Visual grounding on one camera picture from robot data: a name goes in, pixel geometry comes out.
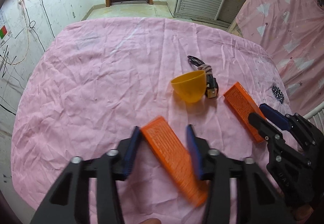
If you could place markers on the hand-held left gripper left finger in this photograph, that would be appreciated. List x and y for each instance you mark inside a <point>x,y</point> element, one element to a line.
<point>131,148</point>

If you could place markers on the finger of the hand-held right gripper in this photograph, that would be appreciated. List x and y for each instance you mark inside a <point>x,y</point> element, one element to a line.
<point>276,118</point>
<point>263,126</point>

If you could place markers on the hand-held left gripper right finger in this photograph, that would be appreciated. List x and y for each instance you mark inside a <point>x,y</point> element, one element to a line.
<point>193,150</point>

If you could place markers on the orange plastic block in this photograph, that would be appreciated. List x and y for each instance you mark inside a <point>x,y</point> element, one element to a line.
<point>172,153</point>
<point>240,102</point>

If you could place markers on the person's left hand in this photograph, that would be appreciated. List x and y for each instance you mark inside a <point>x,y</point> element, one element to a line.
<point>149,221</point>

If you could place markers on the white metal chair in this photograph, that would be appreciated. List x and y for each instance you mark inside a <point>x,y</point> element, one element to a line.
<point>317,115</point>

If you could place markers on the yellow plastic cup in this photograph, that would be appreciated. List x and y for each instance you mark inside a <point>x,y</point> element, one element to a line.
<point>188,87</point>

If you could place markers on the pink tablecloth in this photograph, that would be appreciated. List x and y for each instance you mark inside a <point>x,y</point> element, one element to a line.
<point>101,87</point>

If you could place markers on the pink bed cover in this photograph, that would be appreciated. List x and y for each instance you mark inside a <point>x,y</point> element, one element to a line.
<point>291,36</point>

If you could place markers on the wooden bed frame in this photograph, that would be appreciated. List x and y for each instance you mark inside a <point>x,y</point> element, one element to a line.
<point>231,29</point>

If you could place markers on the red green wall sticker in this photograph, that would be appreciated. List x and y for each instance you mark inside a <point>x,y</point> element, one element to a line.
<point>3,32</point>

